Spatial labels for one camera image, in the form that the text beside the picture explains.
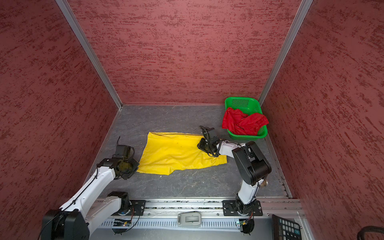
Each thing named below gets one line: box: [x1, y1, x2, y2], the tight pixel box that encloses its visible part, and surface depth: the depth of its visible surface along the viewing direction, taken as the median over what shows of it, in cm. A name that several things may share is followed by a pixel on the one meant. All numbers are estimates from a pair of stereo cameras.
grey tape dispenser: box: [177, 211, 202, 228], surface depth 70 cm
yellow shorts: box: [137, 132, 228, 176], surface depth 94 cm
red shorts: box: [222, 107, 270, 136], surface depth 101 cm
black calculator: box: [271, 214, 302, 240], surface depth 69 cm
